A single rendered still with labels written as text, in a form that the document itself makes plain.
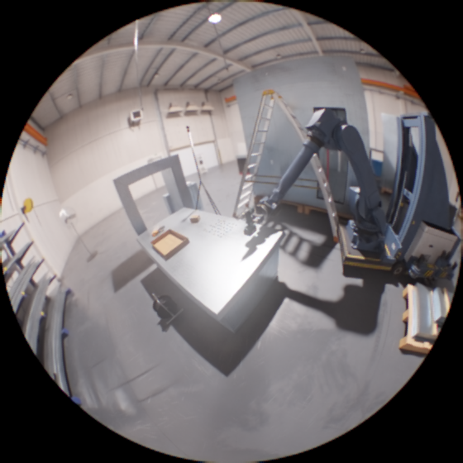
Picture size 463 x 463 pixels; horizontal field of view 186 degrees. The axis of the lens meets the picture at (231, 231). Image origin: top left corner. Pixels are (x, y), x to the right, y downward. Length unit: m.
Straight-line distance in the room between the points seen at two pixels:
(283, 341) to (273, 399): 0.59
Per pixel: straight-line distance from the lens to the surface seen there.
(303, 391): 1.53
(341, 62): 3.23
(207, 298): 0.99
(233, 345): 1.50
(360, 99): 2.95
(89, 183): 10.31
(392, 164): 6.62
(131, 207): 2.41
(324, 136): 1.43
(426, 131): 2.12
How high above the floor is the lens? 1.46
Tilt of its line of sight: 33 degrees down
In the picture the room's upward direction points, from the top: 12 degrees counter-clockwise
